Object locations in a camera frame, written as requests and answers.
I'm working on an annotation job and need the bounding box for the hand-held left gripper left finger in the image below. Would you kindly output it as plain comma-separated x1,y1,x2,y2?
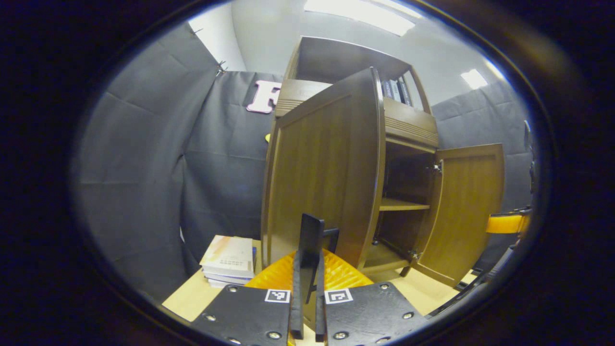
190,250,305,346

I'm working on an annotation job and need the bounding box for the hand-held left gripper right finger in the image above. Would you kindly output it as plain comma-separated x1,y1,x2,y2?
315,249,429,346

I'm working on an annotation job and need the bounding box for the wooden cabinet door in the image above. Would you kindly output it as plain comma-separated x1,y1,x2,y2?
261,67,386,308
411,143,505,288

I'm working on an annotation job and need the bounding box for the brown wooden shoe cabinet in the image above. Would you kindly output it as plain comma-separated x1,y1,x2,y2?
261,36,505,308

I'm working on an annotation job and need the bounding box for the wooden cabinet drawer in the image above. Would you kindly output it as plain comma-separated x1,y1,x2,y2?
275,79,439,148

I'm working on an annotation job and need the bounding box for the thick white paperback book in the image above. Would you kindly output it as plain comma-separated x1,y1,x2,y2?
200,235,256,279

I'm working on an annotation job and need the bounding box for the small ceiling light panel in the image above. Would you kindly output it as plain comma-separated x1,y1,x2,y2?
460,69,489,90

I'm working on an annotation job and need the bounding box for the black backdrop cloth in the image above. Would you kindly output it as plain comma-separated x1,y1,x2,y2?
71,23,535,303

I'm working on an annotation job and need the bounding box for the long ceiling light panel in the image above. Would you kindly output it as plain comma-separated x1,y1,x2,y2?
304,0,424,37

